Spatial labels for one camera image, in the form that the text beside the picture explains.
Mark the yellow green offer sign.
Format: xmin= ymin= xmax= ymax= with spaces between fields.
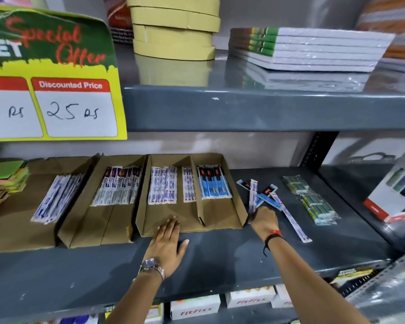
xmin=0 ymin=5 xmax=128 ymax=142

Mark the person's left forearm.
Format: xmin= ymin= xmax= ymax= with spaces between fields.
xmin=103 ymin=269 xmax=165 ymax=324

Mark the small bunch of white packets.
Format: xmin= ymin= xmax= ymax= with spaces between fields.
xmin=182 ymin=166 xmax=196 ymax=203

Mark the long white pen packet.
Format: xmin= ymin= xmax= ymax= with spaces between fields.
xmin=271 ymin=192 xmax=313 ymax=243

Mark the black perforated shelf post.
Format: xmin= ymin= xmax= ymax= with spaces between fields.
xmin=300 ymin=131 xmax=339 ymax=170

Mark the white box with red label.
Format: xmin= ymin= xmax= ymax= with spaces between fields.
xmin=144 ymin=303 xmax=164 ymax=324
xmin=170 ymin=294 xmax=221 ymax=321
xmin=225 ymin=286 xmax=277 ymax=309
xmin=271 ymin=283 xmax=293 ymax=309

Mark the row of white red packets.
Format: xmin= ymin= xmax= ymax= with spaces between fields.
xmin=147 ymin=165 xmax=178 ymax=205

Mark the grey side shelf board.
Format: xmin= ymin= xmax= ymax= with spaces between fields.
xmin=318 ymin=163 xmax=405 ymax=254

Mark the person's right hand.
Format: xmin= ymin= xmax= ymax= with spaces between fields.
xmin=247 ymin=205 xmax=281 ymax=243

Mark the large green eraser pack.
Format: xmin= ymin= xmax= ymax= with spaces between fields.
xmin=300 ymin=193 xmax=342 ymax=226

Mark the grey metal shelf board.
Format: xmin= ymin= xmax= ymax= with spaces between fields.
xmin=114 ymin=45 xmax=405 ymax=133
xmin=0 ymin=166 xmax=403 ymax=324

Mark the stack of orange edged notebooks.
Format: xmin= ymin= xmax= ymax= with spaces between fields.
xmin=355 ymin=0 xmax=405 ymax=75

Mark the row of white blue packets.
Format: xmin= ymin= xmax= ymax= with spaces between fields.
xmin=30 ymin=173 xmax=85 ymax=225

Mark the red printed packet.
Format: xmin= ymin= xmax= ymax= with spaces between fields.
xmin=103 ymin=0 xmax=134 ymax=45

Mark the white grey printed box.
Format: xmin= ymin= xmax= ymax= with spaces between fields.
xmin=322 ymin=136 xmax=405 ymax=166

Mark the black yellow packet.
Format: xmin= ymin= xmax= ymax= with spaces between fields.
xmin=330 ymin=268 xmax=374 ymax=288

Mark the grey perforated shelf rail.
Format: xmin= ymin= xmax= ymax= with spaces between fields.
xmin=344 ymin=248 xmax=405 ymax=324

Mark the white blue pen packet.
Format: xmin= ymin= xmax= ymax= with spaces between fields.
xmin=248 ymin=179 xmax=259 ymax=215

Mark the narrow brown cardboard tray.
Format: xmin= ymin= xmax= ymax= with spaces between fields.
xmin=57 ymin=154 xmax=148 ymax=249

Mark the wide brown cardboard tray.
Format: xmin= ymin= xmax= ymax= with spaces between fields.
xmin=0 ymin=155 xmax=100 ymax=254

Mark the red black wrist thread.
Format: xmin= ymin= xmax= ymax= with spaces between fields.
xmin=263 ymin=230 xmax=285 ymax=257

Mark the row of dark topped packets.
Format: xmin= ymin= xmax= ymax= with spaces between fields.
xmin=90 ymin=165 xmax=144 ymax=207

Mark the person's right forearm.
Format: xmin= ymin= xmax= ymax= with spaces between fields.
xmin=265 ymin=235 xmax=372 ymax=324

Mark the black red topped pen packet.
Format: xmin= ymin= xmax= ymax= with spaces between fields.
xmin=256 ymin=184 xmax=278 ymax=208

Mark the silver wrist watch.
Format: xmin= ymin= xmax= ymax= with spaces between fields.
xmin=139 ymin=258 xmax=166 ymax=281

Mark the white red product box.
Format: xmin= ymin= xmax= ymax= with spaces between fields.
xmin=362 ymin=166 xmax=405 ymax=224

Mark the person's left hand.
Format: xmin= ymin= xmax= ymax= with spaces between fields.
xmin=144 ymin=216 xmax=190 ymax=279

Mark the small green eraser pack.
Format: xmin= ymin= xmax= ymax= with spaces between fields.
xmin=282 ymin=175 xmax=312 ymax=195

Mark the row of bright blue packets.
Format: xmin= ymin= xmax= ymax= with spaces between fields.
xmin=196 ymin=164 xmax=233 ymax=200

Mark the divided brown cardboard tray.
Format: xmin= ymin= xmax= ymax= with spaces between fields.
xmin=135 ymin=153 xmax=249 ymax=237

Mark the stack of coloured paper pads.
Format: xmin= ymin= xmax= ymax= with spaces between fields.
xmin=0 ymin=160 xmax=30 ymax=218

